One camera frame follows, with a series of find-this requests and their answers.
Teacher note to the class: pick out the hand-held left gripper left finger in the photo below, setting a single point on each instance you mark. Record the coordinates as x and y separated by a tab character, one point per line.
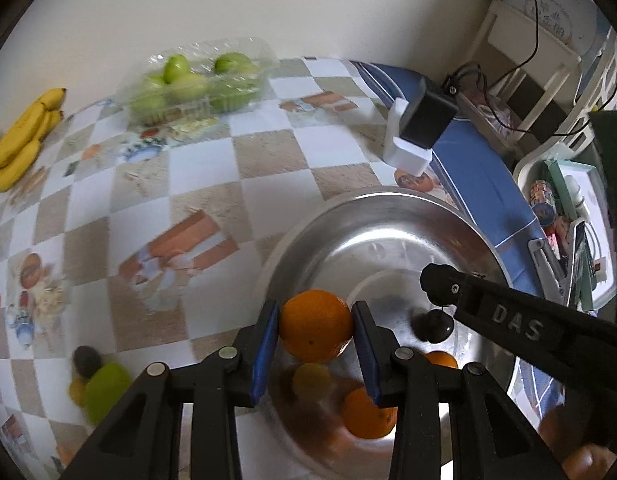
266	350

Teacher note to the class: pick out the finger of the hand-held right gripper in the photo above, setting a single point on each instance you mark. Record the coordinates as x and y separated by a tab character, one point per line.
438	282

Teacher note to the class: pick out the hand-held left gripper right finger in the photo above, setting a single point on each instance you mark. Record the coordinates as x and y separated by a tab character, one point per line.
366	360

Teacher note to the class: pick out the dark cherry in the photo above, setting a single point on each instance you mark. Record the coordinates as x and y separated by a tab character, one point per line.
86	360
433	327

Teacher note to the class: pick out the small yellow round fruit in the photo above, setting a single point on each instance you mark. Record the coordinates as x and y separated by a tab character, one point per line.
77	391
311	380

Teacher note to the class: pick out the stainless steel basin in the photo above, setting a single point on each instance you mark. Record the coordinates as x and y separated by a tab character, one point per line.
388	260

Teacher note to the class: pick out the orange mandarin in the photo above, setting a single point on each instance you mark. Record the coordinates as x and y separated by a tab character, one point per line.
316	325
366	415
441	360

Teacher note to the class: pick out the green mango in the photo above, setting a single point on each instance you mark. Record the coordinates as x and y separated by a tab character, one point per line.
106	392

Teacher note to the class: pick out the person's right hand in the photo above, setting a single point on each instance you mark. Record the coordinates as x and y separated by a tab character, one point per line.
586	462

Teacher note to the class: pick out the grey phone stand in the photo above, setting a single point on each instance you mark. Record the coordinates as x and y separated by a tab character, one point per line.
543	260

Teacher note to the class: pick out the black smartphone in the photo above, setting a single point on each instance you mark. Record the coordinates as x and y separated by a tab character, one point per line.
577	260

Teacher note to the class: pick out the colourful printed can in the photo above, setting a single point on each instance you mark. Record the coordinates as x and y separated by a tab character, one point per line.
543	200

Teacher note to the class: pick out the white charging dock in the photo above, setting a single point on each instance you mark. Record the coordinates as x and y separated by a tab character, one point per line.
406	155

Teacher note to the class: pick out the small white bottle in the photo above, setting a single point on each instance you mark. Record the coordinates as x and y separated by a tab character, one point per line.
576	197

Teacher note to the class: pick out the white box teal edge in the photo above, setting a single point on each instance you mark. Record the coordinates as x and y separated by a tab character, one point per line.
556	175

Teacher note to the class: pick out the white lattice plastic chair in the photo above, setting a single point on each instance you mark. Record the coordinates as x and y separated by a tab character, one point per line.
533	157

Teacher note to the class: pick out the black power adapter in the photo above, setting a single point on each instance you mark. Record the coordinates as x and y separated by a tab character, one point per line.
428	115

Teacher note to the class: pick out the clear bag pink contents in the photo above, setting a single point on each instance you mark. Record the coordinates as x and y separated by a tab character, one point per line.
488	110

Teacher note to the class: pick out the checkered printed tablecloth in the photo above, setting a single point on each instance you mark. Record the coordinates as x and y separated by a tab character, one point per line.
198	160

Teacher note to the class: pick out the white wooden chair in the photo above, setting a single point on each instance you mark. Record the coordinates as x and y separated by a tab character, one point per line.
513	17

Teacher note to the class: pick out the clear plastic clamshell container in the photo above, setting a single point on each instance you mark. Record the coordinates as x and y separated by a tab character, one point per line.
256	50

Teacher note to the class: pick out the batch of green jujubes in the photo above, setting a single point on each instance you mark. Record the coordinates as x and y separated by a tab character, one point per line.
176	67

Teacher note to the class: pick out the yellow banana bunch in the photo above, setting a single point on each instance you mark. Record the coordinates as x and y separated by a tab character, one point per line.
18	147

